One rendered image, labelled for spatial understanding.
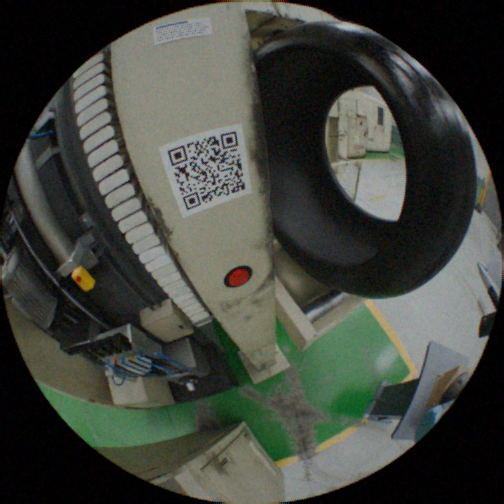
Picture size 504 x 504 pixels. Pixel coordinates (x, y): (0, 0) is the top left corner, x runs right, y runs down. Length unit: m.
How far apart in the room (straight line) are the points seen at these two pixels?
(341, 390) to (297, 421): 0.35
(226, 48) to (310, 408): 1.41
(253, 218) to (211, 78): 0.16
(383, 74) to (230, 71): 0.14
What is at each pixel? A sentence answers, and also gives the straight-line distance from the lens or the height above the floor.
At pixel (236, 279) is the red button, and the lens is 0.26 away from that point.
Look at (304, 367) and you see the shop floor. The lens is 1.29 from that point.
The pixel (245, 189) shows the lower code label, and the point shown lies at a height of 1.19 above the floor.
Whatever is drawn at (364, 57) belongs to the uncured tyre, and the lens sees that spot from 0.22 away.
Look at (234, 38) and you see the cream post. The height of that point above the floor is 1.36.
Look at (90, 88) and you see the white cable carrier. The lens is 0.20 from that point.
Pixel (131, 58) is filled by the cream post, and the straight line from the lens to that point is 0.18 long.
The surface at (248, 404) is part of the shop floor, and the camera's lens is 1.29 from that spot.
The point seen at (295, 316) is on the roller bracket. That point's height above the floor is 0.95.
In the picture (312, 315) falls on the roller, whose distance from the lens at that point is 0.39.
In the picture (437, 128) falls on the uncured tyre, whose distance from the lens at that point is 0.19.
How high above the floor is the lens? 1.27
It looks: 45 degrees down
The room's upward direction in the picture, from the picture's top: 10 degrees counter-clockwise
